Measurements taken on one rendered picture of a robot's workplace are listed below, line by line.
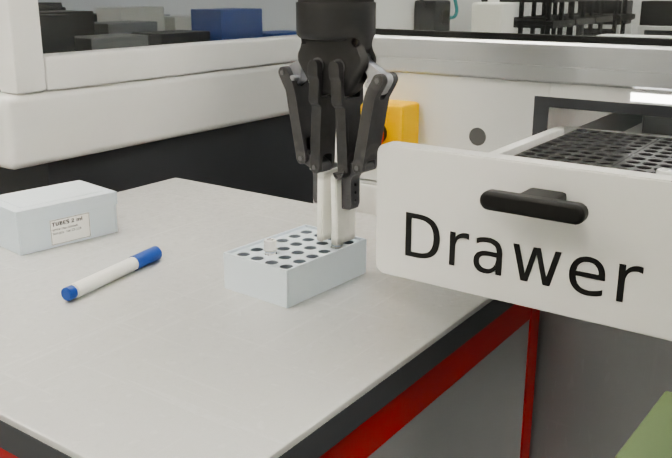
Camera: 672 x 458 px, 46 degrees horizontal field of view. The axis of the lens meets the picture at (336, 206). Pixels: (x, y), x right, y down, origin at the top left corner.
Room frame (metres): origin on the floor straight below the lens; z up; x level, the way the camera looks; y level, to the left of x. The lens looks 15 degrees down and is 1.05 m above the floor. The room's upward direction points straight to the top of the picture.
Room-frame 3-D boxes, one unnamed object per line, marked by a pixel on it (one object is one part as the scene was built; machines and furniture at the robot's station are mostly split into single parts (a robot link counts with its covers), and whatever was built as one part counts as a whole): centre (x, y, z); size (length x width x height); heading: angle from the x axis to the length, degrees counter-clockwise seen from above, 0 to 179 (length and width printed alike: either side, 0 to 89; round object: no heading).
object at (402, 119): (0.99, -0.06, 0.88); 0.07 x 0.05 x 0.07; 55
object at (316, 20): (0.77, 0.00, 1.00); 0.08 x 0.07 x 0.09; 51
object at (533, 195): (0.53, -0.14, 0.91); 0.07 x 0.04 x 0.01; 55
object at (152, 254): (0.77, 0.23, 0.77); 0.14 x 0.02 x 0.02; 155
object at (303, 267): (0.76, 0.04, 0.78); 0.12 x 0.08 x 0.04; 141
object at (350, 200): (0.75, -0.02, 0.86); 0.03 x 0.01 x 0.05; 51
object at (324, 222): (0.77, 0.01, 0.84); 0.03 x 0.01 x 0.07; 141
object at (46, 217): (0.91, 0.34, 0.79); 0.13 x 0.09 x 0.05; 137
